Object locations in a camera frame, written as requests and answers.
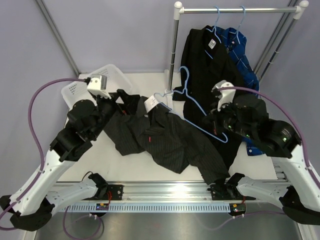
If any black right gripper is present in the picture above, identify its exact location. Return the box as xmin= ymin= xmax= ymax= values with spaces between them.
xmin=203 ymin=97 xmax=256 ymax=140

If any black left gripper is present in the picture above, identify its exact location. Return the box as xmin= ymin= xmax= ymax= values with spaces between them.
xmin=90 ymin=89 xmax=140 ymax=139

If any dark pinstriped shirt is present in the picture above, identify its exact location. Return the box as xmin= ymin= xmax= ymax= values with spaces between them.
xmin=104 ymin=96 xmax=230 ymax=185

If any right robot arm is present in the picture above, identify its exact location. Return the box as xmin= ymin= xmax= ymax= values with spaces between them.
xmin=204 ymin=94 xmax=320 ymax=226

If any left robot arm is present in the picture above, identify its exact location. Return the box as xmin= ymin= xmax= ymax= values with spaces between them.
xmin=0 ymin=89 xmax=140 ymax=232

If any plain black shirt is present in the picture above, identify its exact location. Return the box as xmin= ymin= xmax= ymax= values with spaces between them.
xmin=173 ymin=26 xmax=245 ymax=168

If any blue plaid shirt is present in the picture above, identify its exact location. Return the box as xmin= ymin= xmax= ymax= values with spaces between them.
xmin=214 ymin=24 xmax=261 ymax=157

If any white plastic basket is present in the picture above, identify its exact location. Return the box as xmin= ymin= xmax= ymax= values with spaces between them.
xmin=61 ymin=64 xmax=134 ymax=109

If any metal clothes rack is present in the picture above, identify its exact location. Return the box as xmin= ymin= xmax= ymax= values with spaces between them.
xmin=167 ymin=0 xmax=309 ymax=92

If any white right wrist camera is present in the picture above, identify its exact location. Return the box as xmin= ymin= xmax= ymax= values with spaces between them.
xmin=211 ymin=80 xmax=236 ymax=112

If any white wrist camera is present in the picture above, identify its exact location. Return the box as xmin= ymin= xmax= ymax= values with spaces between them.
xmin=87 ymin=74 xmax=111 ymax=99
xmin=211 ymin=80 xmax=236 ymax=112

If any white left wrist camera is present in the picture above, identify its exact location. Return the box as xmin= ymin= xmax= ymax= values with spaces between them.
xmin=87 ymin=74 xmax=111 ymax=99

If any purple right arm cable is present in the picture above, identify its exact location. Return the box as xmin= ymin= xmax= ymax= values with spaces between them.
xmin=217 ymin=86 xmax=320 ymax=191

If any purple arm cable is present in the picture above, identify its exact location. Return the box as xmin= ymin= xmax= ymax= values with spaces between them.
xmin=217 ymin=86 xmax=320 ymax=191
xmin=0 ymin=77 xmax=92 ymax=231

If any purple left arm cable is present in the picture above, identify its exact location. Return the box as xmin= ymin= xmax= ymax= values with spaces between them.
xmin=0 ymin=77 xmax=92 ymax=231

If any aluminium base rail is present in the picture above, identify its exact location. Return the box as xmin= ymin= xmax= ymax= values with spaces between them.
xmin=109 ymin=181 xmax=242 ymax=203

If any perforated cable duct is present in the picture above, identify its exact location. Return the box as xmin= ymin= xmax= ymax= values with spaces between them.
xmin=68 ymin=202 xmax=231 ymax=213

